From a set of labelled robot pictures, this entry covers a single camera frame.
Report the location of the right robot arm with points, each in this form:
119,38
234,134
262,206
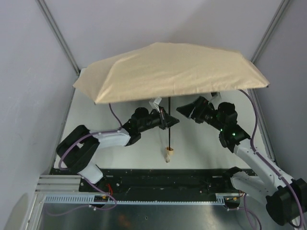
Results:
284,197

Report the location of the right aluminium frame post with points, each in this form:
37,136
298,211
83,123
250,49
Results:
276,20

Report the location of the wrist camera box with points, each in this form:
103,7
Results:
154,103
214,96

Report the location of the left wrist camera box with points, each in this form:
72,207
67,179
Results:
154,103

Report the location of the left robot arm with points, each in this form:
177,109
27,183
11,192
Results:
78,147

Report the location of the beige folding umbrella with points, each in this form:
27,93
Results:
166,70

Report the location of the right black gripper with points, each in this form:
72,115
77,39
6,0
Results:
198,109

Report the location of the aluminium frame post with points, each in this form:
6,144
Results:
58,34
276,20

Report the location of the left aluminium frame post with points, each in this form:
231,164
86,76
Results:
58,34

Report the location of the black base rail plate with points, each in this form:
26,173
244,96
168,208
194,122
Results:
162,185

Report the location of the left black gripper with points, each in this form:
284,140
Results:
163,120

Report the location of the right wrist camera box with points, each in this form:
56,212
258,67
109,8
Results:
214,96

